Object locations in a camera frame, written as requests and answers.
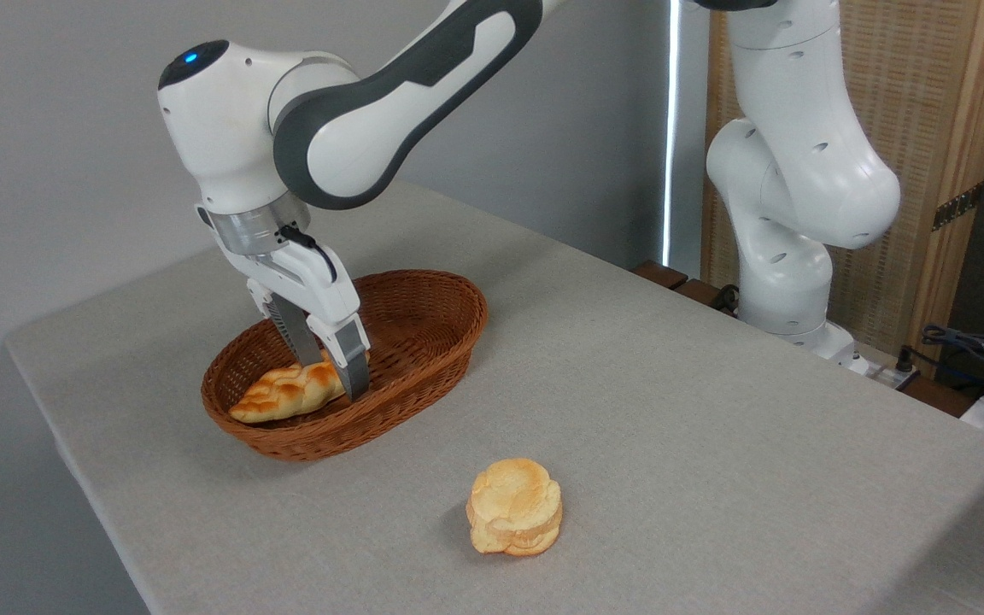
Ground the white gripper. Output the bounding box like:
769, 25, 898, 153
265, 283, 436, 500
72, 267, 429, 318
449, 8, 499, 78
219, 237, 371, 402

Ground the braided golden bread loaf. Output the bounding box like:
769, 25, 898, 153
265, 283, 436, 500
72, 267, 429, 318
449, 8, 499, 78
230, 346, 371, 425

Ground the round layered bread roll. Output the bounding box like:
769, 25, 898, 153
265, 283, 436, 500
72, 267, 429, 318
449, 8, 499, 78
466, 458, 563, 557

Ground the brown wicker basket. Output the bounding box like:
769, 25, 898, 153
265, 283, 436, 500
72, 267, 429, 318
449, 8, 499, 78
201, 270, 489, 463

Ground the grey tablecloth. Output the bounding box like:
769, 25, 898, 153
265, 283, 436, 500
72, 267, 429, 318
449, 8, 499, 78
5, 179, 984, 615

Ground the rattan and wood screen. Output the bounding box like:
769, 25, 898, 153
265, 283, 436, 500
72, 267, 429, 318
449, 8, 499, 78
701, 0, 984, 378

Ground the dark metal screen hinge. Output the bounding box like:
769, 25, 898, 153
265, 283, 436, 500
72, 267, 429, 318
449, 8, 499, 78
932, 182, 984, 231

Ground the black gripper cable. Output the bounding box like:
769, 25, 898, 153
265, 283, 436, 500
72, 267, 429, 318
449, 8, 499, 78
279, 224, 339, 284

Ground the bundle of black cables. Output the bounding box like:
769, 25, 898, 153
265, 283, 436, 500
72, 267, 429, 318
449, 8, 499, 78
896, 323, 984, 402

